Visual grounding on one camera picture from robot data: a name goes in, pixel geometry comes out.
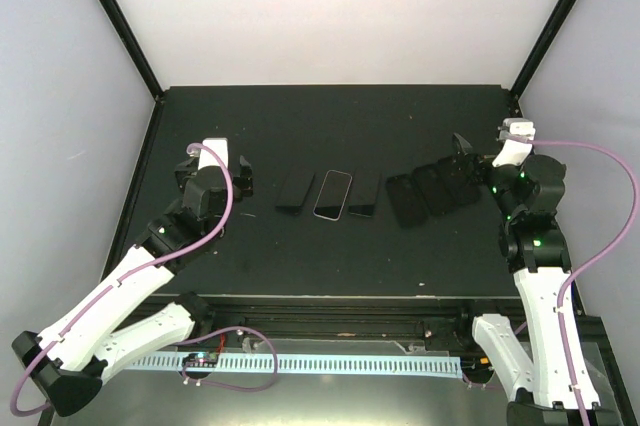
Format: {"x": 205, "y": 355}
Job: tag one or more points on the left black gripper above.
{"x": 243, "y": 186}

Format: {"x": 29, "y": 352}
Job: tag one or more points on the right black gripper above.
{"x": 476, "y": 176}

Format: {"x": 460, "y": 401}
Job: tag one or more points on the black smartphone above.
{"x": 294, "y": 191}
{"x": 364, "y": 193}

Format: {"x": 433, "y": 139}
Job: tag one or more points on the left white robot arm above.
{"x": 67, "y": 363}

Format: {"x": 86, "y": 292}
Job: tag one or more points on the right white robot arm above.
{"x": 548, "y": 383}

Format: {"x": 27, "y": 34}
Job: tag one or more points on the small green circuit board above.
{"x": 200, "y": 360}

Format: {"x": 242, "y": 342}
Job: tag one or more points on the right small circuit board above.
{"x": 481, "y": 362}

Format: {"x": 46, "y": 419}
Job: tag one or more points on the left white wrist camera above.
{"x": 212, "y": 152}

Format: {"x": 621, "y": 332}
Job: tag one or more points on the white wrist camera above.
{"x": 516, "y": 136}
{"x": 212, "y": 152}

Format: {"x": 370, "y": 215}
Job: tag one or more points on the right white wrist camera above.
{"x": 516, "y": 136}

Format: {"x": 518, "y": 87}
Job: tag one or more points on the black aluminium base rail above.
{"x": 444, "y": 323}

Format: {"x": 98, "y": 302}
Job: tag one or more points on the white slotted cable duct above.
{"x": 310, "y": 364}

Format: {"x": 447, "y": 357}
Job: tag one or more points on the right black frame post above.
{"x": 545, "y": 39}

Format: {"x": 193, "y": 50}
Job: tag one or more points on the black frame post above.
{"x": 127, "y": 37}
{"x": 545, "y": 39}

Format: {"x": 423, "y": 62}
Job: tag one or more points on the left black frame post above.
{"x": 127, "y": 37}

